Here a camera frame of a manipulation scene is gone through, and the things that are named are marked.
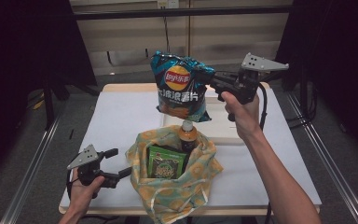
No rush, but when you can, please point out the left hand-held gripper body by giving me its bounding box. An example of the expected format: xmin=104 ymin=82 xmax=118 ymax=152
xmin=66 ymin=144 xmax=119 ymax=189

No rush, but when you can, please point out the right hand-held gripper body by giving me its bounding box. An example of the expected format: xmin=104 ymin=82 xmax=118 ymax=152
xmin=227 ymin=51 xmax=290 ymax=105

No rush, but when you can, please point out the white plastic tray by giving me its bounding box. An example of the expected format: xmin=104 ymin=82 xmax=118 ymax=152
xmin=161 ymin=92 xmax=253 ymax=146

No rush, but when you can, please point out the green snack packet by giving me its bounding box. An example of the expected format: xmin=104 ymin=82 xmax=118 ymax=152
xmin=146 ymin=145 xmax=190 ymax=180

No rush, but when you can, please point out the blue potato chip bag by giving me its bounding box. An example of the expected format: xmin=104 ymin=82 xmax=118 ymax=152
xmin=149 ymin=50 xmax=216 ymax=123

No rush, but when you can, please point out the orange slice print cloth bag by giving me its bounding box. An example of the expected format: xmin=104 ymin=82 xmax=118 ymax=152
xmin=125 ymin=124 xmax=224 ymax=224

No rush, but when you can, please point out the person's left hand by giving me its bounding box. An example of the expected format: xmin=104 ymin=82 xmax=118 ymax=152
xmin=68 ymin=169 xmax=106 ymax=215

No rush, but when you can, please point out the person's right hand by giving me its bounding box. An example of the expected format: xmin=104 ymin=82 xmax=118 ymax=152
xmin=221 ymin=91 xmax=262 ymax=141

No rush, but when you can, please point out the white table sheet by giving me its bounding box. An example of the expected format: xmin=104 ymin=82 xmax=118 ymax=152
xmin=59 ymin=88 xmax=323 ymax=210

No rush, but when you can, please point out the orange drink bottle white cap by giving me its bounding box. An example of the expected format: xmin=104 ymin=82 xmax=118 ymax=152
xmin=177 ymin=119 xmax=199 ymax=154

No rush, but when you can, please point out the black metal stand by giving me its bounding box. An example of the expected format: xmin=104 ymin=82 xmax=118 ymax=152
xmin=41 ymin=80 xmax=57 ymax=131

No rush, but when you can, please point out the black curtain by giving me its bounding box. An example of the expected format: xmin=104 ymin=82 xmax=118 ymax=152
xmin=0 ymin=0 xmax=98 ymax=186
xmin=274 ymin=0 xmax=358 ymax=164

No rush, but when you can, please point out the long desk with black edge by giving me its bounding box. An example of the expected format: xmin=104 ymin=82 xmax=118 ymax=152
xmin=74 ymin=5 xmax=294 ymax=21

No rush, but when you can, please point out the left hand-held gripper cable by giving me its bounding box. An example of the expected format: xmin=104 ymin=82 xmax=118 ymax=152
xmin=65 ymin=169 xmax=75 ymax=201

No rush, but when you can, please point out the hand-held gripper cable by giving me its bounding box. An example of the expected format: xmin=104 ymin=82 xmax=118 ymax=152
xmin=65 ymin=169 xmax=75 ymax=201
xmin=256 ymin=82 xmax=269 ymax=131

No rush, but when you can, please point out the right hand-held gripper cable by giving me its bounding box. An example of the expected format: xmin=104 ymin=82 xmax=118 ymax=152
xmin=256 ymin=82 xmax=269 ymax=131

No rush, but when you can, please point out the metal floor rail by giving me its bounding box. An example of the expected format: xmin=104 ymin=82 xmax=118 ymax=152
xmin=286 ymin=92 xmax=358 ymax=224
xmin=0 ymin=113 xmax=62 ymax=224

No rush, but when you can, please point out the black hanging wall cable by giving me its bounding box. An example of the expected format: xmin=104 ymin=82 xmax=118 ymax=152
xmin=163 ymin=16 xmax=172 ymax=54

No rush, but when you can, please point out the white wall socket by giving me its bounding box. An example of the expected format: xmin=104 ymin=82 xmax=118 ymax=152
xmin=157 ymin=0 xmax=181 ymax=9

